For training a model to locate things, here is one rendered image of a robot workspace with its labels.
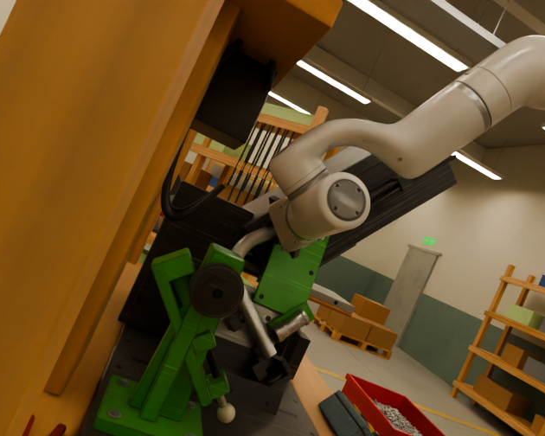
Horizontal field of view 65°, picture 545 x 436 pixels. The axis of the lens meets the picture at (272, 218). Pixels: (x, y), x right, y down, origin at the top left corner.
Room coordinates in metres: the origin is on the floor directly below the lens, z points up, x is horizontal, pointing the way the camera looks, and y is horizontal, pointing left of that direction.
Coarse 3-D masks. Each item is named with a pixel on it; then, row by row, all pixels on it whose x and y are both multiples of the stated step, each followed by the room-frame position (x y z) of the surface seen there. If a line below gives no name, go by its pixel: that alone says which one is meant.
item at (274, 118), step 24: (264, 120) 3.77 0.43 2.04; (288, 120) 3.69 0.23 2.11; (312, 120) 3.56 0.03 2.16; (192, 144) 4.16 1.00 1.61; (216, 144) 4.10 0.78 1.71; (264, 144) 3.70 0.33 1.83; (192, 168) 4.14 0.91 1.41; (240, 168) 3.78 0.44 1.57; (264, 168) 3.71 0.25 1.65; (240, 192) 3.73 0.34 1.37
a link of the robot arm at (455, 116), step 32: (448, 96) 0.62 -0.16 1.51; (320, 128) 0.63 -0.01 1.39; (352, 128) 0.62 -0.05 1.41; (384, 128) 0.62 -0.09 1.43; (416, 128) 0.61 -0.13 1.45; (448, 128) 0.61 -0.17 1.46; (480, 128) 0.62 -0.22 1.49; (288, 160) 0.63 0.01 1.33; (320, 160) 0.65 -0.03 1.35; (384, 160) 0.65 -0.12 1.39; (416, 160) 0.62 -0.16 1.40; (288, 192) 0.65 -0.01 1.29
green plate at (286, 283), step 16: (320, 240) 0.96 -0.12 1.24; (272, 256) 0.92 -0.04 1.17; (288, 256) 0.93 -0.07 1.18; (304, 256) 0.94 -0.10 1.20; (320, 256) 0.96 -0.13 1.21; (272, 272) 0.92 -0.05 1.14; (288, 272) 0.93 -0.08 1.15; (304, 272) 0.94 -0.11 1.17; (256, 288) 0.91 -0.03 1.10; (272, 288) 0.91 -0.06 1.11; (288, 288) 0.92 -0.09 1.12; (304, 288) 0.93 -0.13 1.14; (272, 304) 0.91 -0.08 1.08; (288, 304) 0.92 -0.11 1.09
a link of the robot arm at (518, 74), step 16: (512, 48) 0.61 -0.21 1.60; (528, 48) 0.60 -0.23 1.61; (544, 48) 0.59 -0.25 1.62; (480, 64) 0.62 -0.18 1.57; (496, 64) 0.61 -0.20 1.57; (512, 64) 0.60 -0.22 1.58; (528, 64) 0.59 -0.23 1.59; (544, 64) 0.59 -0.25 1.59; (464, 80) 0.62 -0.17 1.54; (480, 80) 0.60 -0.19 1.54; (496, 80) 0.60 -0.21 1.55; (512, 80) 0.60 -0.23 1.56; (528, 80) 0.60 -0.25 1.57; (544, 80) 0.59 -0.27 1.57; (480, 96) 0.60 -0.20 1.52; (496, 96) 0.60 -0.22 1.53; (512, 96) 0.60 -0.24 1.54; (528, 96) 0.61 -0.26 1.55; (544, 96) 0.60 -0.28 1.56; (496, 112) 0.61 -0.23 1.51
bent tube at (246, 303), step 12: (264, 228) 0.89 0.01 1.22; (240, 240) 0.88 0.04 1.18; (252, 240) 0.88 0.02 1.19; (264, 240) 0.89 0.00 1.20; (240, 252) 0.87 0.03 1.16; (240, 276) 0.87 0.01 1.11; (240, 312) 0.86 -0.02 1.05; (252, 312) 0.85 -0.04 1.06; (252, 324) 0.85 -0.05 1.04; (252, 336) 0.86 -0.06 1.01; (264, 336) 0.85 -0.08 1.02; (264, 348) 0.85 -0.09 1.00
